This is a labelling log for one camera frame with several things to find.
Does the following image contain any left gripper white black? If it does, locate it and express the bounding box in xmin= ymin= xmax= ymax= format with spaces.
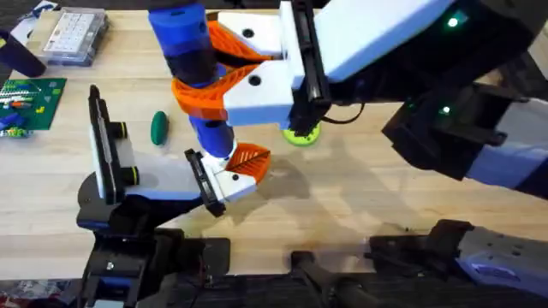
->
xmin=76 ymin=143 xmax=272 ymax=232

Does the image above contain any green toy vegetable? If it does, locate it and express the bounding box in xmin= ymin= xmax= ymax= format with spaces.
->
xmin=150 ymin=110 xmax=170 ymax=147

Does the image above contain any green disc with holes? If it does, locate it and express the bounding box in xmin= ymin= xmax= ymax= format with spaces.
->
xmin=281 ymin=121 xmax=323 ymax=148

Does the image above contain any black upright wrist plate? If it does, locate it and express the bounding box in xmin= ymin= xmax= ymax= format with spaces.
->
xmin=87 ymin=84 xmax=140 ymax=205

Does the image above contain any clear plastic parts box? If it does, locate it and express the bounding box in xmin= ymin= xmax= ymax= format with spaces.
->
xmin=40 ymin=7 xmax=109 ymax=68

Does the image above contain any green board with toy blocks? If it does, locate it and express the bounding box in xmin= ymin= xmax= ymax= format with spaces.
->
xmin=0 ymin=77 xmax=68 ymax=139

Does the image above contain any dark blue cylinder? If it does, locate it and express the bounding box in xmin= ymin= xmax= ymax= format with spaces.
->
xmin=0 ymin=28 xmax=48 ymax=79

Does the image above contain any black cable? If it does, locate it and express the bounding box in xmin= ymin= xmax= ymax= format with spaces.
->
xmin=320 ymin=101 xmax=366 ymax=126

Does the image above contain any black rail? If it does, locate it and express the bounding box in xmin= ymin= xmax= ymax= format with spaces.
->
xmin=140 ymin=273 xmax=472 ymax=308

